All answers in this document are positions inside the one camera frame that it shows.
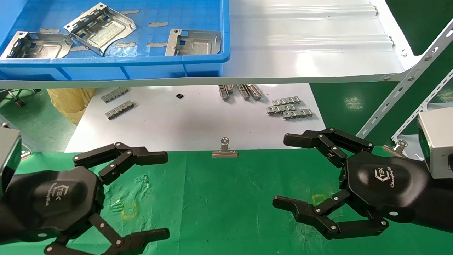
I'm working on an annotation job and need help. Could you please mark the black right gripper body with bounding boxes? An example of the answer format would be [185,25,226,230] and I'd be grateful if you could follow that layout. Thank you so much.
[344,151,453,233]

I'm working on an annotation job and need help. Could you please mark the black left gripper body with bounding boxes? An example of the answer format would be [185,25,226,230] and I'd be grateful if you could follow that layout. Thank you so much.
[0,166,105,245]

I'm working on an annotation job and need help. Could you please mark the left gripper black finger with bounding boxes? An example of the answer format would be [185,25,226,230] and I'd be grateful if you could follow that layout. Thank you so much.
[44,212,171,255]
[73,142,169,185]

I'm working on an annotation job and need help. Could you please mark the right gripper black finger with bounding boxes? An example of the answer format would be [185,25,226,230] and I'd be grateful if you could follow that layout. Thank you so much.
[273,189,389,240]
[283,127,374,169]

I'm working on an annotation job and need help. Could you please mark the galvanized metal bracket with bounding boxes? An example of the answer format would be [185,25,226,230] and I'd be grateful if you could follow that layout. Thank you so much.
[0,31,74,59]
[64,2,137,56]
[165,28,222,56]

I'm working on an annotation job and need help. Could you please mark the notched grey metal strip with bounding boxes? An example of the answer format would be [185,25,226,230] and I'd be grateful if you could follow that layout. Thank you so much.
[266,103,296,115]
[282,109,314,120]
[273,96,302,106]
[105,101,135,120]
[101,88,130,104]

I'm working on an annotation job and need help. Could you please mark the white table board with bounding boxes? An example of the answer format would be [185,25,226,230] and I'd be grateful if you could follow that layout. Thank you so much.
[65,83,327,153]

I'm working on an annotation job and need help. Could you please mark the green table cloth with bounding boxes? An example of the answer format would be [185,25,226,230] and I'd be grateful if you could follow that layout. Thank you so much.
[0,147,453,255]

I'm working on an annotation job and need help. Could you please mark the blue plastic bin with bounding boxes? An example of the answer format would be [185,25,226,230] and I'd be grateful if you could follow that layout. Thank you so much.
[0,0,231,81]

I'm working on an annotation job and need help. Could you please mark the white metal shelf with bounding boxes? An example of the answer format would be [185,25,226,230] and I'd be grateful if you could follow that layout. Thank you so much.
[0,0,422,89]

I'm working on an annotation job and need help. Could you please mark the yellow plastic bag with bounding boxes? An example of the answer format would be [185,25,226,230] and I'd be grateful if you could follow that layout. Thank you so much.
[47,88,97,126]

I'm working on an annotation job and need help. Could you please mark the dark metal stand legs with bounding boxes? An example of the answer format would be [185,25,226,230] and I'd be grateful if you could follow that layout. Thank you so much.
[0,89,42,107]

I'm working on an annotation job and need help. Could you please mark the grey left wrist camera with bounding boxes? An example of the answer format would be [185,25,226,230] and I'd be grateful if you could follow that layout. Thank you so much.
[0,122,22,199]

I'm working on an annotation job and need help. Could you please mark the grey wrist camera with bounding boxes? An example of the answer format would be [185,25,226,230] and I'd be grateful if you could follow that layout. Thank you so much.
[418,106,453,179]
[0,122,22,199]

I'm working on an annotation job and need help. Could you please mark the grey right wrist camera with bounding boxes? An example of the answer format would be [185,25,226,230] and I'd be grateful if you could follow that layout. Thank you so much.
[418,106,453,179]

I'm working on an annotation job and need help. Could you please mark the white perforated steel post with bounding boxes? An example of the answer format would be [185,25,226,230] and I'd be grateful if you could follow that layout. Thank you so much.
[356,19,453,139]
[391,69,453,140]

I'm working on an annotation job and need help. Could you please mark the flat galvanized metal bracket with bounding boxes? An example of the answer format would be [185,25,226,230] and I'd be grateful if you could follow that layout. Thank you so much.
[165,28,222,56]
[0,31,74,59]

